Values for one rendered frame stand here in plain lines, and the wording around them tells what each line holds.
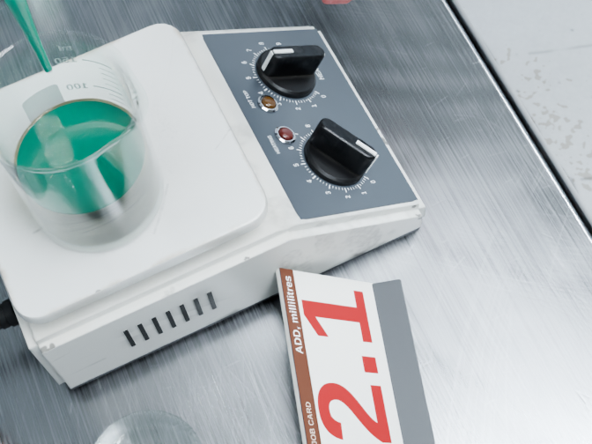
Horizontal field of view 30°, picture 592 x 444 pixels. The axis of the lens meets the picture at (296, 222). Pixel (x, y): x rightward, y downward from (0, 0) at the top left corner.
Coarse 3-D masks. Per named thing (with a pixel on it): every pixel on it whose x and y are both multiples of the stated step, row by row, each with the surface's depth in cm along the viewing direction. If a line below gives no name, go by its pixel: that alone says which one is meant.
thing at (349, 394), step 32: (320, 288) 53; (352, 288) 55; (320, 320) 52; (352, 320) 54; (320, 352) 51; (352, 352) 53; (320, 384) 51; (352, 384) 52; (320, 416) 50; (352, 416) 51; (384, 416) 52
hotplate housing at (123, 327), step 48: (192, 48) 55; (240, 144) 52; (240, 240) 50; (288, 240) 50; (336, 240) 53; (384, 240) 55; (144, 288) 49; (192, 288) 50; (240, 288) 52; (48, 336) 49; (96, 336) 50; (144, 336) 52
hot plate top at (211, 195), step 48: (144, 48) 53; (192, 96) 51; (192, 144) 50; (0, 192) 50; (192, 192) 49; (240, 192) 49; (0, 240) 49; (48, 240) 49; (144, 240) 48; (192, 240) 48; (48, 288) 48; (96, 288) 47
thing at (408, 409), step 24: (384, 288) 56; (384, 312) 55; (288, 336) 51; (384, 336) 55; (408, 336) 54; (384, 360) 54; (408, 360) 54; (384, 384) 53; (408, 384) 53; (408, 408) 53; (408, 432) 52; (432, 432) 52
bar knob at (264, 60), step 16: (272, 48) 54; (288, 48) 55; (304, 48) 55; (320, 48) 56; (256, 64) 56; (272, 64) 55; (288, 64) 55; (304, 64) 55; (272, 80) 55; (288, 80) 56; (304, 80) 56; (288, 96) 55; (304, 96) 56
